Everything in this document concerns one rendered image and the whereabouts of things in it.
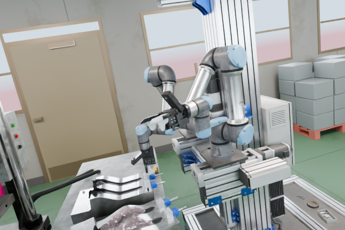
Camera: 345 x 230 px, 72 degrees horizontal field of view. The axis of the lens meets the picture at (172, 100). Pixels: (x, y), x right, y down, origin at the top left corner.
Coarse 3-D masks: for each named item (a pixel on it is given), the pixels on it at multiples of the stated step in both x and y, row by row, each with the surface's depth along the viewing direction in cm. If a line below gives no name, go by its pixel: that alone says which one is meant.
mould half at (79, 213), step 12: (108, 180) 160; (120, 180) 164; (144, 180) 158; (132, 192) 148; (144, 192) 145; (84, 204) 148; (96, 204) 141; (108, 204) 142; (120, 204) 143; (132, 204) 144; (72, 216) 140; (84, 216) 141; (96, 216) 142
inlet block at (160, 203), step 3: (159, 198) 138; (165, 198) 139; (174, 198) 139; (156, 201) 135; (159, 201) 135; (162, 201) 134; (165, 201) 136; (168, 201) 136; (156, 204) 137; (159, 204) 133; (162, 204) 134; (165, 204) 135; (168, 204) 136; (159, 207) 133
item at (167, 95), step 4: (164, 92) 98; (168, 92) 97; (164, 96) 97; (168, 96) 96; (172, 96) 98; (168, 100) 98; (172, 100) 97; (176, 100) 99; (168, 104) 101; (172, 104) 99; (176, 104) 98; (180, 104) 100; (180, 108) 100
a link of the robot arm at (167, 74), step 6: (162, 66) 162; (168, 66) 162; (162, 72) 159; (168, 72) 158; (174, 72) 161; (162, 78) 160; (168, 78) 158; (174, 78) 159; (168, 84) 158; (174, 84) 160; (174, 90) 161; (162, 108) 158; (168, 108) 156; (162, 132) 155; (168, 132) 152; (174, 132) 155
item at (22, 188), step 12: (0, 108) 132; (0, 120) 132; (0, 132) 133; (12, 144) 137; (12, 156) 137; (12, 168) 137; (24, 180) 142; (24, 192) 142; (24, 204) 142; (36, 216) 148
